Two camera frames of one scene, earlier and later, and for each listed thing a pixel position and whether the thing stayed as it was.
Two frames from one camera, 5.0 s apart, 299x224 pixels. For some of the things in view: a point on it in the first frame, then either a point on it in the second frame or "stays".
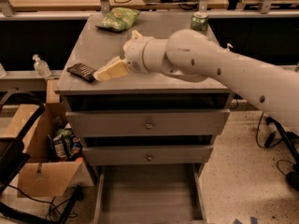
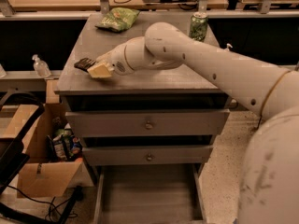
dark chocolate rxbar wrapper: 83,71 to 84,63
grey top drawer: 141,123 stays
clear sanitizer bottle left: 40,67 stays
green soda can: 199,21 stays
